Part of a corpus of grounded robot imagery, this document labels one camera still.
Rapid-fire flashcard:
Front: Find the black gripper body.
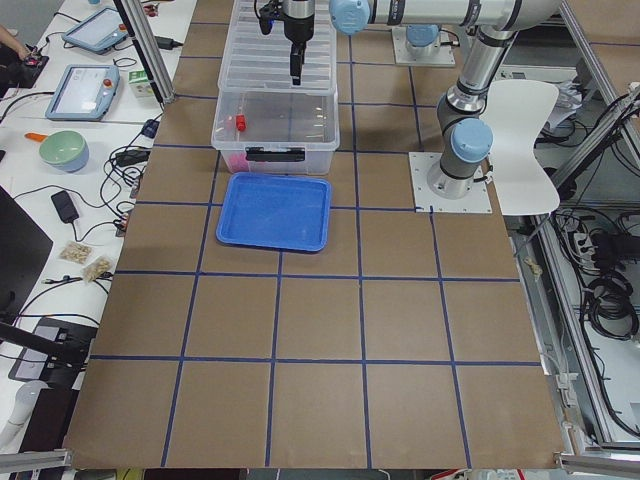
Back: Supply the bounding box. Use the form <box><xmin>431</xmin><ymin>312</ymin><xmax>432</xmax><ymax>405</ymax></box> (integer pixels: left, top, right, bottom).
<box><xmin>282</xmin><ymin>0</ymin><xmax>315</xmax><ymax>45</ymax></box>

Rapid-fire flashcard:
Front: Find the clear plastic box lid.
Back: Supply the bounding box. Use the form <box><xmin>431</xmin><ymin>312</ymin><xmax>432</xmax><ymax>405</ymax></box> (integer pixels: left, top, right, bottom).
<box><xmin>218</xmin><ymin>1</ymin><xmax>337</xmax><ymax>96</ymax></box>

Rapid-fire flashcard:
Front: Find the red block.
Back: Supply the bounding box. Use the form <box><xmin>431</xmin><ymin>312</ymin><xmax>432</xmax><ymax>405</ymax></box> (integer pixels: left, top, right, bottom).
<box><xmin>235</xmin><ymin>114</ymin><xmax>247</xmax><ymax>132</ymax></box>

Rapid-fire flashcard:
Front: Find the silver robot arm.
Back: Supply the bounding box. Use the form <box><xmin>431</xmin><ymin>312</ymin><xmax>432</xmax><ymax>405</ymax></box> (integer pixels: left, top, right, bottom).
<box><xmin>405</xmin><ymin>24</ymin><xmax>455</xmax><ymax>57</ymax></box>
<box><xmin>329</xmin><ymin>1</ymin><xmax>560</xmax><ymax>199</ymax></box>

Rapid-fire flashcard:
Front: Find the clear plastic storage box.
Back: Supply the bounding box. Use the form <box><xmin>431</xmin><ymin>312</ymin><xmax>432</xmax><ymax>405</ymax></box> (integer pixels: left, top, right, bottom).
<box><xmin>211</xmin><ymin>91</ymin><xmax>340</xmax><ymax>175</ymax></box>

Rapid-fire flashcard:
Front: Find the black box latch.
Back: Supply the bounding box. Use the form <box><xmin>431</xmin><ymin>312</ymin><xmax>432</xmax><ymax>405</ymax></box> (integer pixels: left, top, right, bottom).
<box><xmin>245</xmin><ymin>147</ymin><xmax>306</xmax><ymax>163</ymax></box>

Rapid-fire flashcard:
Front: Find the green white carton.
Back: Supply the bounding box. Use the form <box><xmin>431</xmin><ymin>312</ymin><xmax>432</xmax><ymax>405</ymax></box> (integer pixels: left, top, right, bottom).
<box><xmin>127</xmin><ymin>70</ymin><xmax>154</xmax><ymax>98</ymax></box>

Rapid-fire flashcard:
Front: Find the blue plastic tray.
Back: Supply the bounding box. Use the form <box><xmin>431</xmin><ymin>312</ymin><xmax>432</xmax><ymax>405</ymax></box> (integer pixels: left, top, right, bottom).
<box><xmin>216</xmin><ymin>172</ymin><xmax>332</xmax><ymax>252</ymax></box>

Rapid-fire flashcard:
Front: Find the far blue teach pendant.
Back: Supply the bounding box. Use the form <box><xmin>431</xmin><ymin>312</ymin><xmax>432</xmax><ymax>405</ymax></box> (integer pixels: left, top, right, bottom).
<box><xmin>62</xmin><ymin>7</ymin><xmax>128</xmax><ymax>54</ymax></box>

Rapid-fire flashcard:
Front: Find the blue teach pendant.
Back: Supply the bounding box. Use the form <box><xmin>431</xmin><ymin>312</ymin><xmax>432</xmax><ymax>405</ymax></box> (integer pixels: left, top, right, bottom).
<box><xmin>62</xmin><ymin>7</ymin><xmax>128</xmax><ymax>54</ymax></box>
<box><xmin>45</xmin><ymin>64</ymin><xmax>120</xmax><ymax>121</ymax></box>

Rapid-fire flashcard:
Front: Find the near blue teach pendant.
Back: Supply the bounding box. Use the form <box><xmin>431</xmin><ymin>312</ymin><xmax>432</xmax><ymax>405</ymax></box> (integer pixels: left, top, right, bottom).
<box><xmin>45</xmin><ymin>64</ymin><xmax>120</xmax><ymax>121</ymax></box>

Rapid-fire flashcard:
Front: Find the white chair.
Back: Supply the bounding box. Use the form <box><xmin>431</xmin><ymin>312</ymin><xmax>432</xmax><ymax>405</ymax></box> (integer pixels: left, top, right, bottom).
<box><xmin>481</xmin><ymin>79</ymin><xmax>560</xmax><ymax>216</ymax></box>

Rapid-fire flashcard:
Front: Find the green bowl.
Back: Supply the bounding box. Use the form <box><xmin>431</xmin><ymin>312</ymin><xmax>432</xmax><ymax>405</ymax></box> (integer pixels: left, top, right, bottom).
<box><xmin>39</xmin><ymin>130</ymin><xmax>89</xmax><ymax>173</ymax></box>

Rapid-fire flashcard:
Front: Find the black phone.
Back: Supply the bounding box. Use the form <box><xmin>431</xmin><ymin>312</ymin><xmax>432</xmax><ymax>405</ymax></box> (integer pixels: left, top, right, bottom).
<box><xmin>51</xmin><ymin>190</ymin><xmax>79</xmax><ymax>224</ymax></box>

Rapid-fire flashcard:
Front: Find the near snack bag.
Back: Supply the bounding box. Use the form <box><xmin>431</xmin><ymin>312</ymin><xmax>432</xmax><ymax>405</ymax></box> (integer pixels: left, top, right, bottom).
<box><xmin>82</xmin><ymin>256</ymin><xmax>113</xmax><ymax>283</ymax></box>

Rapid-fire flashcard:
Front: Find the snack bag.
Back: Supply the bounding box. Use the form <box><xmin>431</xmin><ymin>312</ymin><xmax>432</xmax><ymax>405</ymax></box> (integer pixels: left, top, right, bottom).
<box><xmin>82</xmin><ymin>256</ymin><xmax>113</xmax><ymax>283</ymax></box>
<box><xmin>59</xmin><ymin>241</ymin><xmax>93</xmax><ymax>265</ymax></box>

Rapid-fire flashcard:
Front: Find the far snack bag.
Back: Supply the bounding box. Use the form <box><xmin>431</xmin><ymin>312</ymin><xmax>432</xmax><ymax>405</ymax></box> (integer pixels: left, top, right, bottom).
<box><xmin>59</xmin><ymin>241</ymin><xmax>93</xmax><ymax>265</ymax></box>

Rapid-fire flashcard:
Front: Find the black monitor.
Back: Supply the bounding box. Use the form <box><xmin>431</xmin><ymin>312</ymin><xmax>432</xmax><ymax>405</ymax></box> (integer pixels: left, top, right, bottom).
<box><xmin>0</xmin><ymin>188</ymin><xmax>53</xmax><ymax>323</ymax></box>

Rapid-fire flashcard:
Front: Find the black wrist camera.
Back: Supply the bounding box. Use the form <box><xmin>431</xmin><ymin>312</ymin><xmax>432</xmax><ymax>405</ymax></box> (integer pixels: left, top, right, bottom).
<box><xmin>255</xmin><ymin>0</ymin><xmax>282</xmax><ymax>35</ymax></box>

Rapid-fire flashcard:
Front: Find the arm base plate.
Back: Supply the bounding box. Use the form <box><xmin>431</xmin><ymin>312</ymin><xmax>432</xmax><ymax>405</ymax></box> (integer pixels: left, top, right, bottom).
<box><xmin>391</xmin><ymin>24</ymin><xmax>455</xmax><ymax>68</ymax></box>
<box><xmin>409</xmin><ymin>152</ymin><xmax>492</xmax><ymax>214</ymax></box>

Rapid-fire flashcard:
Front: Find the aluminium frame post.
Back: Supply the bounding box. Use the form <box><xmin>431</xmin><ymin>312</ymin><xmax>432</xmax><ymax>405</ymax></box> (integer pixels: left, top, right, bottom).
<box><xmin>114</xmin><ymin>0</ymin><xmax>175</xmax><ymax>105</ymax></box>

